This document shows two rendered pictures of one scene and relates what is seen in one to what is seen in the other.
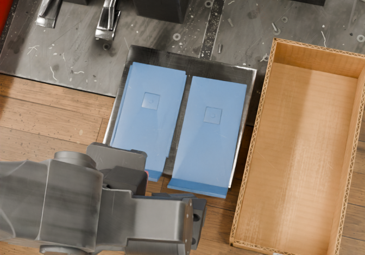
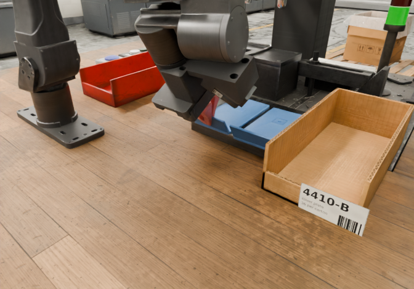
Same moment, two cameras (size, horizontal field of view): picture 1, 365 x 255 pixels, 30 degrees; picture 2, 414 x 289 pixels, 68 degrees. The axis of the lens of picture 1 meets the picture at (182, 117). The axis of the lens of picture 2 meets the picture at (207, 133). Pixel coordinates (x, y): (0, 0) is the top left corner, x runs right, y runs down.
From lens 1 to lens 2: 0.62 m
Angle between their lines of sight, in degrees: 43
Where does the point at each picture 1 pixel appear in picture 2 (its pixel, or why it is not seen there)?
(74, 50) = not seen: hidden behind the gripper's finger
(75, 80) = not seen: hidden behind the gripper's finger
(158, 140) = (236, 121)
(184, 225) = not seen: outside the picture
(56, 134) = (174, 114)
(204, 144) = (267, 129)
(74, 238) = not seen: outside the picture
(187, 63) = (271, 105)
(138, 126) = (226, 114)
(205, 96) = (278, 114)
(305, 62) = (357, 119)
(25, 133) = (156, 110)
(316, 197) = (351, 183)
